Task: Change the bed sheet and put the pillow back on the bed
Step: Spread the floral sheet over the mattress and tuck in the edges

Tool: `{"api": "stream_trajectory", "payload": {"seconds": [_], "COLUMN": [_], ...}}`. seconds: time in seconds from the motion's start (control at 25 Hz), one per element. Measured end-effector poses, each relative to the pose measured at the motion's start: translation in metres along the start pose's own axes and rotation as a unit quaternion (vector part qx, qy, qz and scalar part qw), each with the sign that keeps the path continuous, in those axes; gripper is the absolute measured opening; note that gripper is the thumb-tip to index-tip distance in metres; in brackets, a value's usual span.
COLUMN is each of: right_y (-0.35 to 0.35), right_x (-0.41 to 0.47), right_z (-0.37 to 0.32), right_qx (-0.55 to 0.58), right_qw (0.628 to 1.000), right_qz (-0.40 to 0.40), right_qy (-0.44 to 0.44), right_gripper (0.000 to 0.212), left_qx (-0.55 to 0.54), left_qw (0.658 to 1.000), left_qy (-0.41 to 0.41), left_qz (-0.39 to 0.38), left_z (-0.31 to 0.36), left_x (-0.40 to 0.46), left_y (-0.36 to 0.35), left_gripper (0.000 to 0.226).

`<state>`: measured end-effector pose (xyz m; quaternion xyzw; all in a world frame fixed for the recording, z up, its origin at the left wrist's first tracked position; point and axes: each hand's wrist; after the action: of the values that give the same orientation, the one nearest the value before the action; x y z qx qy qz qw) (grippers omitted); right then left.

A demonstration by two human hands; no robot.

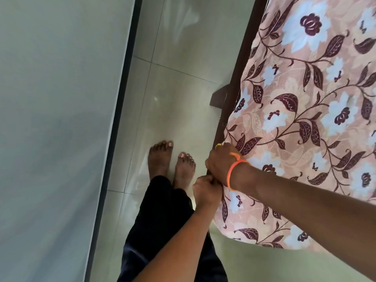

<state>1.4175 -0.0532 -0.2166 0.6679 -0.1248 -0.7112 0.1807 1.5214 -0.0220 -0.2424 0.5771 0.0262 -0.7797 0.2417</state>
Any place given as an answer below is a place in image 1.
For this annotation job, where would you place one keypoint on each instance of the peach floral sheet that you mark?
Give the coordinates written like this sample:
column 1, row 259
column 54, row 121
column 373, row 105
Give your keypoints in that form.
column 308, row 85

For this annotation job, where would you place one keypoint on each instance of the orange wrist band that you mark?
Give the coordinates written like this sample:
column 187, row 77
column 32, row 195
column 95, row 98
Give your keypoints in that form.
column 232, row 170

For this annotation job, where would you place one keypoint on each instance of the person's right forearm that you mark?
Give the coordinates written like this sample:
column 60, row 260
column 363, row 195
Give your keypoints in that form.
column 308, row 202

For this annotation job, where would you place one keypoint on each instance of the person's dark trousers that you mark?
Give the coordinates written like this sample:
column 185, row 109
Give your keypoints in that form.
column 158, row 220

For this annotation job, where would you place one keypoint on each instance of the person's right hand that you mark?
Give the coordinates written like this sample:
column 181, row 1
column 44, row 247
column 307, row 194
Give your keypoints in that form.
column 220, row 165

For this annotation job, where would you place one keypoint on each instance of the black bed frame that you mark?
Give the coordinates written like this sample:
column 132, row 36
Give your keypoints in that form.
column 220, row 98

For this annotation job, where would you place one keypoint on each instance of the person's left hand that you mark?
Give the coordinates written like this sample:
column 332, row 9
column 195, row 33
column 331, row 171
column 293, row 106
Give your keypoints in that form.
column 207, row 193

